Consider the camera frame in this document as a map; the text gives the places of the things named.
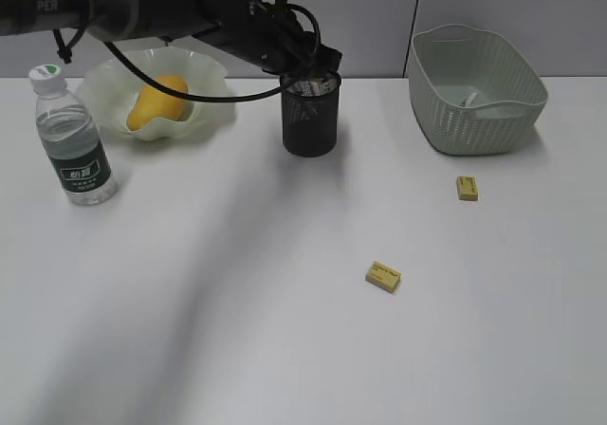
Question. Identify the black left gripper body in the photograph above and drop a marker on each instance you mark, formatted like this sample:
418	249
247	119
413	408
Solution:
285	38

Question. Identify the yellow mango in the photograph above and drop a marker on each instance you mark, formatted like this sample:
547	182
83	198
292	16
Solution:
152	103

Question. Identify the waste paper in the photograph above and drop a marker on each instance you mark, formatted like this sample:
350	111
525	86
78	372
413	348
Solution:
469	100

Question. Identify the clear water bottle green label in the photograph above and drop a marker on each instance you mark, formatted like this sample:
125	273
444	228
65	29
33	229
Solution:
70	139

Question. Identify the yellow eraser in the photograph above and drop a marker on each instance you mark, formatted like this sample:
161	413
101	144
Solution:
383	277
467	189

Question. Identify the white pen grey grip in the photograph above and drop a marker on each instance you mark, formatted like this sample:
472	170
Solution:
313	88

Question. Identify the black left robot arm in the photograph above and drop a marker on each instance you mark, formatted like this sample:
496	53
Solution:
222	24

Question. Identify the black mesh pen holder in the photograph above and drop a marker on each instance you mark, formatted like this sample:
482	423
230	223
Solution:
310	125

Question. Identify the pale green woven basket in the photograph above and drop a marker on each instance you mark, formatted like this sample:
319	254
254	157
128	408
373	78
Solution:
446	64

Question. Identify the pale green wavy plate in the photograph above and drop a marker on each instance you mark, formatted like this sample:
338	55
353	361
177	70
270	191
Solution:
110	93

